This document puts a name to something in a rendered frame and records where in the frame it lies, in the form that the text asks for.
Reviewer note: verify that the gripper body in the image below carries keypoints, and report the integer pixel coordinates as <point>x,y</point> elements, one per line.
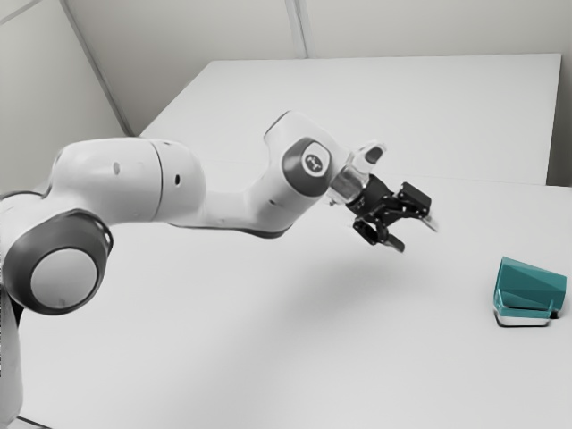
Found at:
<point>372,199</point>

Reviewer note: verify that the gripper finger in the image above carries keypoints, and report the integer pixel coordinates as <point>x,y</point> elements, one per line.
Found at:
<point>379,234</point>
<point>413,202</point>

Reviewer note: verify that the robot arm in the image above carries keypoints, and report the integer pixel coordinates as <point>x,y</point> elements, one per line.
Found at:
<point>187,192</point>

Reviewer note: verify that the teal faceted mug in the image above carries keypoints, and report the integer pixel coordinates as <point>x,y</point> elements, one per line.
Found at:
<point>527,286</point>

